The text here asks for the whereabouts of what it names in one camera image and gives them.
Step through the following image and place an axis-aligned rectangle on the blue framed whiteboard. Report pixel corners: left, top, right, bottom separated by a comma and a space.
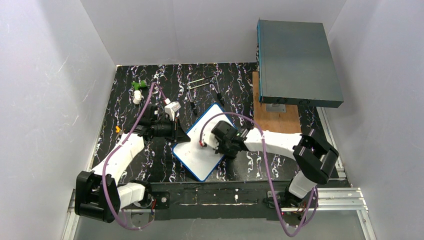
172, 103, 225, 182

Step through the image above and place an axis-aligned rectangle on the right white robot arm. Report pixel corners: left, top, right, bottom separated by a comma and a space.
200, 120, 339, 206

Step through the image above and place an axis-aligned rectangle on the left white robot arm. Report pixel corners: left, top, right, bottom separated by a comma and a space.
74, 101, 191, 223

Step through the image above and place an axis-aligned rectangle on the green white toy figure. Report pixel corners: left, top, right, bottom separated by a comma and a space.
131, 80, 147, 105

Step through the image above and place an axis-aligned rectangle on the wooden board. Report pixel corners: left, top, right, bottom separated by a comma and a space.
252, 71, 301, 134

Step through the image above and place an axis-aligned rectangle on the dark grey metal box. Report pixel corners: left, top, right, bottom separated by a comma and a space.
256, 19, 344, 108

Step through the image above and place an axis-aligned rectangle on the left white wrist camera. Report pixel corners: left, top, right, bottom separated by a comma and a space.
164, 98, 181, 121

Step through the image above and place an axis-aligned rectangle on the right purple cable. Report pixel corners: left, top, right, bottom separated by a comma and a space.
198, 112, 320, 238

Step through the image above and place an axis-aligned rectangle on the purple cable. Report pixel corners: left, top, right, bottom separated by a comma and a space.
198, 112, 320, 238
101, 82, 173, 231

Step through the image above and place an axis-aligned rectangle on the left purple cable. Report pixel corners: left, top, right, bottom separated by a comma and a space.
101, 82, 173, 231

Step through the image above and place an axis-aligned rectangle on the silver metal bracket plate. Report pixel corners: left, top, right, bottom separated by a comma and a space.
266, 103, 287, 113

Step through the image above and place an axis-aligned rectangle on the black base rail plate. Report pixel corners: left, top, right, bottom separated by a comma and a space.
120, 180, 319, 221

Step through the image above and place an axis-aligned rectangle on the wire whiteboard stand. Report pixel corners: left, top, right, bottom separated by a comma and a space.
186, 75, 225, 117

